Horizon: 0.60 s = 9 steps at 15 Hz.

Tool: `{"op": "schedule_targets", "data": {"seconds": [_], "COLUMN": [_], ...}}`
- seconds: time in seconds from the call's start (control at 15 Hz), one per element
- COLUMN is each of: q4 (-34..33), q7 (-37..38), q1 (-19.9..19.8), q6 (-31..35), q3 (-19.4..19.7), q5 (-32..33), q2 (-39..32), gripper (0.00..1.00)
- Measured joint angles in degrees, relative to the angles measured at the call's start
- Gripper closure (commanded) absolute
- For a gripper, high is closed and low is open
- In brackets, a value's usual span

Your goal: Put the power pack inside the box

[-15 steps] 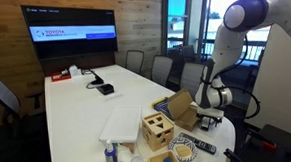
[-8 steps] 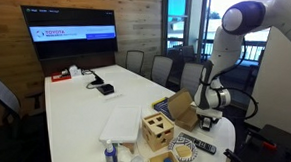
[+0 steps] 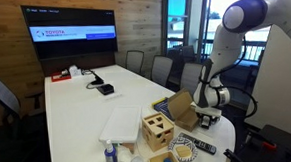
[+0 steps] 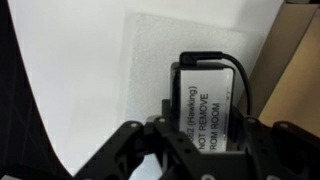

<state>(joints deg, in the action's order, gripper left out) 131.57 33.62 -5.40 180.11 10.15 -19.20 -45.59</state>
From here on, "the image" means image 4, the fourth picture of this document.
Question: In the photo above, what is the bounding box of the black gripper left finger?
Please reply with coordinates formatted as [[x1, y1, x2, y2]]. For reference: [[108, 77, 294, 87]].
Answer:
[[73, 115, 201, 180]]

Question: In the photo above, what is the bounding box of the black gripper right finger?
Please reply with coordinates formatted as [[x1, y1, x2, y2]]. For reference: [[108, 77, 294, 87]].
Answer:
[[231, 111, 320, 180]]

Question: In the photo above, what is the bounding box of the translucent foam sheet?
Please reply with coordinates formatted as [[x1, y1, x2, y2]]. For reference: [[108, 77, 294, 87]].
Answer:
[[121, 12, 268, 180]]

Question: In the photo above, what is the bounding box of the open cardboard box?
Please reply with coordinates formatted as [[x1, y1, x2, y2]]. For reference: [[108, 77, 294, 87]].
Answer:
[[237, 2, 320, 138]]

